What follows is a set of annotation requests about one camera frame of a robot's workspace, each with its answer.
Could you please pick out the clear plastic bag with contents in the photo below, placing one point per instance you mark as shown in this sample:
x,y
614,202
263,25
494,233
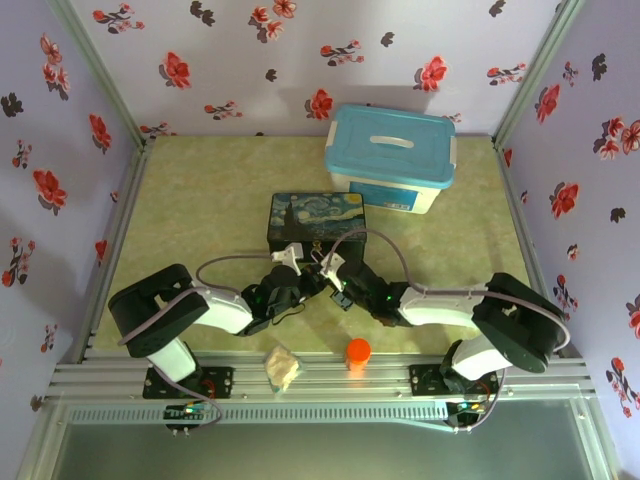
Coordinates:
x,y
282,369

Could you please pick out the grey metal panel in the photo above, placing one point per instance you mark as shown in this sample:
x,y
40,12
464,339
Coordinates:
x,y
320,452

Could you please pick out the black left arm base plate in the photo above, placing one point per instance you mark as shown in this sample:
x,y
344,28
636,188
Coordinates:
x,y
220,382

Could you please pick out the orange capped bottle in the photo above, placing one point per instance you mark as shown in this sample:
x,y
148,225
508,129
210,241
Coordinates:
x,y
358,352

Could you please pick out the aluminium corner post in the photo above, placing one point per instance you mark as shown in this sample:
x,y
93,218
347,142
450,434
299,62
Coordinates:
x,y
535,75
100,75

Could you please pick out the aluminium table edge rail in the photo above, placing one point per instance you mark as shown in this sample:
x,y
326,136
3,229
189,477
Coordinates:
x,y
330,387

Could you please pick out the blue lidded plastic storage box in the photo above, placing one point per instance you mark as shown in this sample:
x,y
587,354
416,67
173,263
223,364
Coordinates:
x,y
390,145

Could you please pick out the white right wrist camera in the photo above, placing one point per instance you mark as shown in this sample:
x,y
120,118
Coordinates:
x,y
332,265

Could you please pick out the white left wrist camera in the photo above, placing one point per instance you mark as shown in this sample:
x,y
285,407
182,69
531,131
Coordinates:
x,y
287,255

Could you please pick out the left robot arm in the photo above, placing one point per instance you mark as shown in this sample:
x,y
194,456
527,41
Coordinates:
x,y
160,310

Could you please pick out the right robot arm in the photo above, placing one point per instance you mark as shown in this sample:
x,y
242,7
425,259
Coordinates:
x,y
500,320

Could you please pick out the aluminium side rail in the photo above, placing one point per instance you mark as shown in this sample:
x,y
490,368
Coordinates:
x,y
515,200
131,195

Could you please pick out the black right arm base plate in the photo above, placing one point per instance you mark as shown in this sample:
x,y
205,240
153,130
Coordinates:
x,y
425,379

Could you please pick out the starry night painted black box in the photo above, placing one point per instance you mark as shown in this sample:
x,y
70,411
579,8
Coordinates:
x,y
315,215

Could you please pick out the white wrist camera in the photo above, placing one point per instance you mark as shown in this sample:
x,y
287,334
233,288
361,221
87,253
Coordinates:
x,y
332,265
287,255

